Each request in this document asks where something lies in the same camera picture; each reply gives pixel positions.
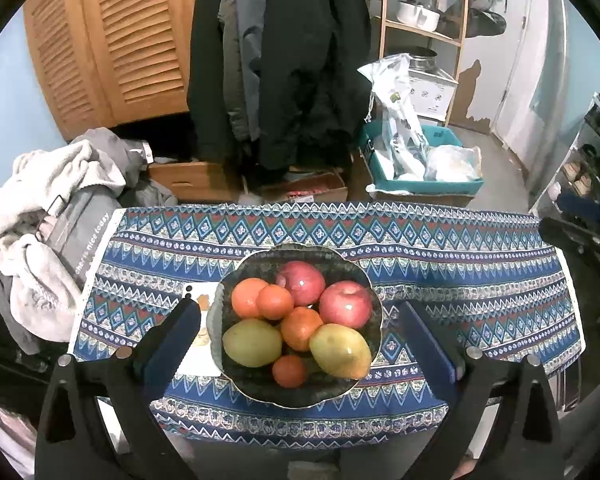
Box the green-yellow mango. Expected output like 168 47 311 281
309 324 372 380

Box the large red apple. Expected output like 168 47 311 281
318 281 373 330

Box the large orange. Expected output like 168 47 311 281
279 307 324 352

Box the small red apple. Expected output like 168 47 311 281
276 260 326 307

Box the yellow pear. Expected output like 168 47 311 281
222 318 283 368

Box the small orange tangerine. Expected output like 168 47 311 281
256 284 294 321

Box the metal shoe rack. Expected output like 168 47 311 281
529 92 600 216

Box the blue patterned tablecloth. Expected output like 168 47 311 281
69 203 586 450

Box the clear plastic bag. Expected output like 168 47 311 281
425 144 482 183

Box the white paper card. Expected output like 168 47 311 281
175 282 221 377

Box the white patterned storage box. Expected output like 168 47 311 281
410 68 457 122

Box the white printed plastic bag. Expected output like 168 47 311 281
358 53 430 181

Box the dark scalloped fruit bowl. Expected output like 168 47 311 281
207 244 382 410

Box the grey clothes pile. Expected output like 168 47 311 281
0 128 178 356

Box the wooden shelf rack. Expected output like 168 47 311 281
374 0 474 129

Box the brown cardboard box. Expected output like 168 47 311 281
148 162 242 203

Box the black hanging jacket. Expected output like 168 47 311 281
187 0 372 174

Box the wooden louvered cabinet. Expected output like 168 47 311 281
23 0 195 141

